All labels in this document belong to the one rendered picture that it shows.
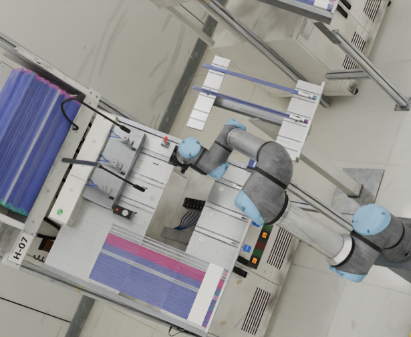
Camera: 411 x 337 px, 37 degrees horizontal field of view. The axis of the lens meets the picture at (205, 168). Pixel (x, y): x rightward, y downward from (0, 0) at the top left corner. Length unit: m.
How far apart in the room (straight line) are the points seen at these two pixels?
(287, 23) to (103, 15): 1.60
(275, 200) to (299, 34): 1.40
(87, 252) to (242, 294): 0.82
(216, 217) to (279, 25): 1.16
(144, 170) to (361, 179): 1.17
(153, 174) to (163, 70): 2.10
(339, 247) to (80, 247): 1.07
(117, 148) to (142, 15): 2.10
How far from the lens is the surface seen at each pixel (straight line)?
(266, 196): 1.85
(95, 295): 2.74
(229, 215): 2.49
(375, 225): 2.04
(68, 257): 2.55
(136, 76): 4.44
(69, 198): 2.51
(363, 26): 3.51
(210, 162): 2.21
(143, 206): 2.52
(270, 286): 3.08
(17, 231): 2.48
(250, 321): 3.04
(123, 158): 2.52
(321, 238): 1.98
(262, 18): 3.33
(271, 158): 1.86
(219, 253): 2.47
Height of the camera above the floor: 2.38
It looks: 36 degrees down
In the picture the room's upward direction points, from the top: 58 degrees counter-clockwise
